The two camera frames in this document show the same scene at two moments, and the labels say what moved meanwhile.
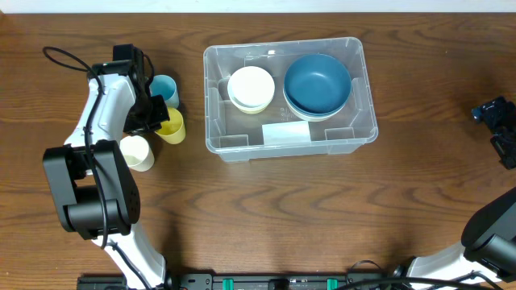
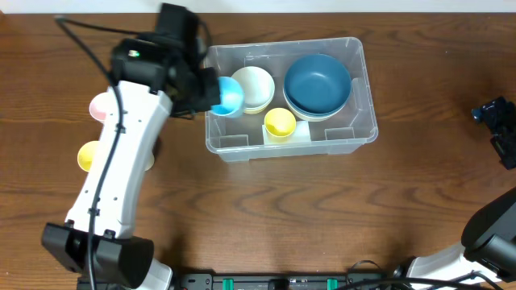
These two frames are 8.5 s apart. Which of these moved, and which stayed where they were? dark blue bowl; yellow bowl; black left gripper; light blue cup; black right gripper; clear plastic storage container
Moved: black left gripper; light blue cup
Stayed: yellow bowl; dark blue bowl; clear plastic storage container; black right gripper
